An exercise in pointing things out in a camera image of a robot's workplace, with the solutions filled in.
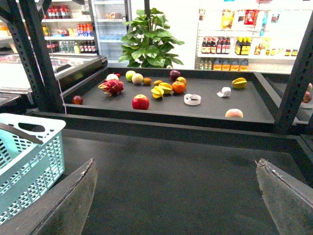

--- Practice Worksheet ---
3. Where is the small brown kiwi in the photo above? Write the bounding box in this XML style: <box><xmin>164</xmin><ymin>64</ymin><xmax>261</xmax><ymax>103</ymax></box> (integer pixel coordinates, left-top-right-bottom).
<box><xmin>154</xmin><ymin>80</ymin><xmax>162</xmax><ymax>86</ymax></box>

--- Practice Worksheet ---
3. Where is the left store shelf with drinks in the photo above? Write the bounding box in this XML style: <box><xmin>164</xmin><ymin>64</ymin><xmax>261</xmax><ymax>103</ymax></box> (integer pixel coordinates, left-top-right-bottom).
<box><xmin>42</xmin><ymin>0</ymin><xmax>98</xmax><ymax>56</ymax></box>

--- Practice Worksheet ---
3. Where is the pink peach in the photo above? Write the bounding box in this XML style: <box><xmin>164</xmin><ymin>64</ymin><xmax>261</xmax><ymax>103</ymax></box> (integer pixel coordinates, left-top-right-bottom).
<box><xmin>225</xmin><ymin>109</ymin><xmax>244</xmax><ymax>118</ymax></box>

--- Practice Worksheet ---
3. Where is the white hanging cord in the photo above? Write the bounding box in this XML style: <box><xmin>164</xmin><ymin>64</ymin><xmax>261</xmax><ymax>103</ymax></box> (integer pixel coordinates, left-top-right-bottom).
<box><xmin>40</xmin><ymin>0</ymin><xmax>67</xmax><ymax>115</ymax></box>

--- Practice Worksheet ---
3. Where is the small dark red plum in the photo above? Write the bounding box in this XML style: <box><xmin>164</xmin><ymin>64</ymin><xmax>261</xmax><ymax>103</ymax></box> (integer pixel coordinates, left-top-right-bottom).
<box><xmin>72</xmin><ymin>95</ymin><xmax>84</xmax><ymax>105</ymax></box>

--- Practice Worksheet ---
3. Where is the black perforated left post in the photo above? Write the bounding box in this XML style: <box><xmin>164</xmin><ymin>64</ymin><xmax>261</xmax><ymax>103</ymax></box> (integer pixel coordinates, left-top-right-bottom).
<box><xmin>0</xmin><ymin>0</ymin><xmax>66</xmax><ymax>113</ymax></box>

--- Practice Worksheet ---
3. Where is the light blue plastic basket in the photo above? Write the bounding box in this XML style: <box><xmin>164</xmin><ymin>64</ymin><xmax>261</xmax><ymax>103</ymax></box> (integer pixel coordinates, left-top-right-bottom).
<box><xmin>0</xmin><ymin>113</ymin><xmax>66</xmax><ymax>224</ymax></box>

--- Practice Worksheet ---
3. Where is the yellow starfruit front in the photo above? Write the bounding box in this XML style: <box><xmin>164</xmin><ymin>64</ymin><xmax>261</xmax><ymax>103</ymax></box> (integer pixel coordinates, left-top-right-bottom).
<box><xmin>151</xmin><ymin>86</ymin><xmax>164</xmax><ymax>99</ymax></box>

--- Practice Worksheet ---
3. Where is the pink dragon fruit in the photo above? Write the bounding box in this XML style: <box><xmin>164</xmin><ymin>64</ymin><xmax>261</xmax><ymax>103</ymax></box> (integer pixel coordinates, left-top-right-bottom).
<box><xmin>98</xmin><ymin>79</ymin><xmax>124</xmax><ymax>96</ymax></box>

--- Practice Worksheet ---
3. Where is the yellow starfruit middle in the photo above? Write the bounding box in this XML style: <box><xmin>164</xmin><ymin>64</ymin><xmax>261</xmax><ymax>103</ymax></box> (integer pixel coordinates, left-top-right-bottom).
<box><xmin>158</xmin><ymin>82</ymin><xmax>173</xmax><ymax>94</ymax></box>

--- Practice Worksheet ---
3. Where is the chest freezer display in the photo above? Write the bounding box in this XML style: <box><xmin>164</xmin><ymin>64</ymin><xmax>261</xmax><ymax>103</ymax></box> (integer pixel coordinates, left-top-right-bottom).
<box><xmin>0</xmin><ymin>53</ymin><xmax>108</xmax><ymax>94</ymax></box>

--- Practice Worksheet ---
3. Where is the green apple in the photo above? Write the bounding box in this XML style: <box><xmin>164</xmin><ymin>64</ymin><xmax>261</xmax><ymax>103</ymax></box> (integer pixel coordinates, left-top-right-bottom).
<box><xmin>125</xmin><ymin>70</ymin><xmax>136</xmax><ymax>82</ymax></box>

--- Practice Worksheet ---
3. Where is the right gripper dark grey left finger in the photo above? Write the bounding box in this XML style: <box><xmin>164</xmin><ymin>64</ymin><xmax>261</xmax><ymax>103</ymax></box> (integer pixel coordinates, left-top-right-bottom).
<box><xmin>0</xmin><ymin>159</ymin><xmax>98</xmax><ymax>235</ymax></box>

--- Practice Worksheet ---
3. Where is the glass door fridge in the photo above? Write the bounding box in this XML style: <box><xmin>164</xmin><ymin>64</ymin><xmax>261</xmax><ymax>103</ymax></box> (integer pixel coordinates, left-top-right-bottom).
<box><xmin>89</xmin><ymin>0</ymin><xmax>132</xmax><ymax>67</ymax></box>

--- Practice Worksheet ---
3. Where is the white round fruit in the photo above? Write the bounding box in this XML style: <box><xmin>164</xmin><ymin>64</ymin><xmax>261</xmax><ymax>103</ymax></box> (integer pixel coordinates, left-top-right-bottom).
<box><xmin>106</xmin><ymin>73</ymin><xmax>119</xmax><ymax>81</ymax></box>

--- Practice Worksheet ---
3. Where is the orange persimmon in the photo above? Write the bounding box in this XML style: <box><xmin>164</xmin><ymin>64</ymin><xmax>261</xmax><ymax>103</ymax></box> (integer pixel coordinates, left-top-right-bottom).
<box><xmin>171</xmin><ymin>81</ymin><xmax>186</xmax><ymax>94</ymax></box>

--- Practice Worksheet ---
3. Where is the black perforated post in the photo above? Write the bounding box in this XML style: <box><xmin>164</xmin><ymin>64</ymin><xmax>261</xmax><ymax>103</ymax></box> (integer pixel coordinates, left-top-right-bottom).
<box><xmin>0</xmin><ymin>0</ymin><xmax>66</xmax><ymax>113</ymax></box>
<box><xmin>273</xmin><ymin>31</ymin><xmax>313</xmax><ymax>135</ymax></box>

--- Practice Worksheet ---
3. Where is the yellow starfruit far right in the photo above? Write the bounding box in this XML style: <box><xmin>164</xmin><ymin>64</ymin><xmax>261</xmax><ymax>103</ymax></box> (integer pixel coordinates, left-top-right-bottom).
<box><xmin>232</xmin><ymin>77</ymin><xmax>247</xmax><ymax>89</ymax></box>

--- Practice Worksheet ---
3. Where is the black fruit display tray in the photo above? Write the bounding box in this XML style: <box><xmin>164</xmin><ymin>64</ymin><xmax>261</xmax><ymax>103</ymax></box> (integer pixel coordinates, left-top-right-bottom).
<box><xmin>63</xmin><ymin>68</ymin><xmax>280</xmax><ymax>132</ymax></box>

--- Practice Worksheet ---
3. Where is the dark purple fruit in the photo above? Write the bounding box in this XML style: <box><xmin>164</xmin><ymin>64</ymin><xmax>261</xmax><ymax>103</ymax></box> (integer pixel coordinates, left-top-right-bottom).
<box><xmin>169</xmin><ymin>70</ymin><xmax>181</xmax><ymax>81</ymax></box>

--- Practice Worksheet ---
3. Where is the red yellow apple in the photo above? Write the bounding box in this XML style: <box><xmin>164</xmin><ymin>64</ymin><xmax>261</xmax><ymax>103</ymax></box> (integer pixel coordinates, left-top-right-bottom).
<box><xmin>176</xmin><ymin>76</ymin><xmax>187</xmax><ymax>86</ymax></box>

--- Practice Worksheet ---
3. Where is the black perforated right post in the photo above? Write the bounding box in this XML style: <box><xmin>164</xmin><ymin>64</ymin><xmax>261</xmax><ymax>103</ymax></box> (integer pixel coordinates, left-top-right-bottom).
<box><xmin>273</xmin><ymin>31</ymin><xmax>313</xmax><ymax>135</ymax></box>

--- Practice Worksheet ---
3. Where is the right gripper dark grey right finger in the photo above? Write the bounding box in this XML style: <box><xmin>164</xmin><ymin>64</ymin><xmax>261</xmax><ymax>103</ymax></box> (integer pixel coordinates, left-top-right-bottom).
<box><xmin>256</xmin><ymin>159</ymin><xmax>313</xmax><ymax>235</ymax></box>

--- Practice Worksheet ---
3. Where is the yellow starfruit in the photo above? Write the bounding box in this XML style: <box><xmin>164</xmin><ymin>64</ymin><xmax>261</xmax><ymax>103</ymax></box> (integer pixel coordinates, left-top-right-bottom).
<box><xmin>232</xmin><ymin>77</ymin><xmax>247</xmax><ymax>89</ymax></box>
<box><xmin>158</xmin><ymin>82</ymin><xmax>173</xmax><ymax>94</ymax></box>
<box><xmin>151</xmin><ymin>86</ymin><xmax>164</xmax><ymax>99</ymax></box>

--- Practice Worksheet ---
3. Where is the right store shelf with bottles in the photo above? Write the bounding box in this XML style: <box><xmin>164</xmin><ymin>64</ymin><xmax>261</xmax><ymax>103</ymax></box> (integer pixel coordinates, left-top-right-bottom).
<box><xmin>195</xmin><ymin>0</ymin><xmax>313</xmax><ymax>74</ymax></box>

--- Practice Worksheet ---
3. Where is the green potted plant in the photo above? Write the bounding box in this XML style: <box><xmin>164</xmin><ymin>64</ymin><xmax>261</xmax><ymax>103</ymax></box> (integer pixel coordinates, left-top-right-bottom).
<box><xmin>118</xmin><ymin>8</ymin><xmax>184</xmax><ymax>68</ymax></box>

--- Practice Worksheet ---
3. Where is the pale melon fruit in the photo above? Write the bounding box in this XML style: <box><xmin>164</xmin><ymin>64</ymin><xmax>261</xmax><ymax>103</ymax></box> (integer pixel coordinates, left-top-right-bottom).
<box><xmin>132</xmin><ymin>73</ymin><xmax>143</xmax><ymax>84</ymax></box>

